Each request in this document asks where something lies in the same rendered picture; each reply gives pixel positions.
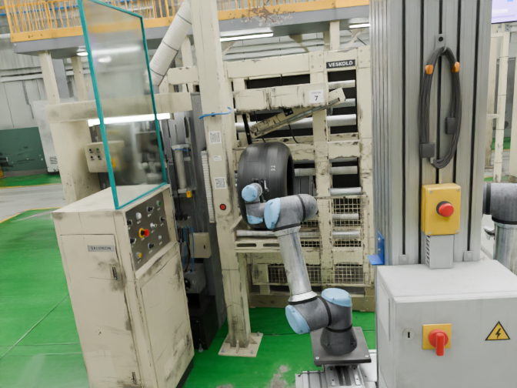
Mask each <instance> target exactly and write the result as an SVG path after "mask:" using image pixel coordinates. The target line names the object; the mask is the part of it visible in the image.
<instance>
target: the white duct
mask: <svg viewBox="0 0 517 388"><path fill-rule="evenodd" d="M191 27H192V17H191V11H190V4H189V0H184V2H183V3H182V5H181V7H180V9H179V10H178V12H177V13H176V16H175V18H174V20H173V22H172V24H171V25H170V27H169V29H168V31H167V32H166V34H165V37H164V38H163V40H162V42H161V44H160V46H159V47H158V50H157V51H156V53H155V55H154V57H153V59H152V60H151V62H150V69H151V74H152V84H153V85H154V84H155V85H158V84H159V83H160V81H161V80H162V76H163V75H164V74H165V72H166V71H167V69H168V67H169V65H170V64H171V62H172V60H173V58H174V57H175V54H176V52H177V50H178V49H179V48H180V46H181V44H182V43H183V40H184V39H185V37H186V35H187V33H188V31H189V30H190V28H191Z"/></svg>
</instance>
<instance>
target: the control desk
mask: <svg viewBox="0 0 517 388"><path fill-rule="evenodd" d="M52 218H53V222H54V226H55V232H56V236H57V240H58V246H59V250H60V253H61V258H62V264H63V267H64V271H65V278H66V281H67V285H68V291H69V295H70V299H71V302H72V308H73V313H74V316H75V322H76V326H77V330H78V336H79V340H80V343H81V348H82V354H83V357H84V361H85V368H86V372H87V375H88V381H89V386H90V388H182V386H183V385H184V383H185V381H186V379H187V377H188V375H189V374H190V372H191V370H192V368H193V366H194V364H193V358H192V357H193V356H194V355H195V352H194V346H193V341H192V331H191V326H190V320H189V314H188V304H187V299H186V293H185V283H184V277H183V272H182V262H181V256H180V251H179V245H178V233H177V228H176V223H175V213H174V207H173V201H172V191H171V186H170V184H165V185H163V186H161V187H160V188H158V189H156V190H154V191H152V192H150V193H149V194H147V195H145V196H143V197H141V198H140V199H137V200H135V201H134V202H132V203H130V204H128V205H127V206H124V207H122V208H121V209H117V210H115V206H114V201H113V196H112V188H111V187H109V188H107V189H104V190H102V191H100V192H97V193H95V194H93V195H91V196H88V197H86V198H84V199H81V200H79V201H77V202H74V203H72V204H69V205H67V206H64V207H62V208H60V209H57V210H55V211H53V212H52Z"/></svg>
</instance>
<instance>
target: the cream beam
mask: <svg viewBox="0 0 517 388"><path fill-rule="evenodd" d="M319 89H323V99H324V102H317V103H309V91H310V90H319ZM234 93H235V108H236V113H237V112H256V111H265V110H276V109H293V108H304V107H313V106H323V105H328V104H329V85H328V83H327V82H319V83H311V84H302V85H287V86H278V87H270V88H261V89H246V90H237V91H234Z"/></svg>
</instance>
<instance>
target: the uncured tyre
mask: <svg viewBox="0 0 517 388"><path fill-rule="evenodd" d="M253 161H257V162H253ZM271 165H275V171H271ZM264 178H265V179H266V183H265V184H266V188H268V190H269V191H268V192H267V193H265V194H262V195H263V198H264V199H266V202H268V201H269V200H271V199H276V198H282V197H286V196H294V195H295V170H294V164H293V159H292V153H291V150H290V148H289V147H288V146H287V145H286V144H284V143H282V142H259V143H252V144H250V145H248V146H247V147H246V148H245V149H244V150H243V151H242V153H241V155H240V158H239V161H238V172H237V192H238V204H239V208H240V212H241V215H242V218H243V220H244V222H245V223H246V224H247V225H248V226H249V227H250V228H252V229H269V228H268V227H267V226H266V224H265V218H263V220H262V222H261V223H257V224H250V223H248V218H247V213H246V207H245V200H244V199H243V198H242V190H243V189H244V188H245V187H246V186H248V185H251V184H252V181H251V179H264Z"/></svg>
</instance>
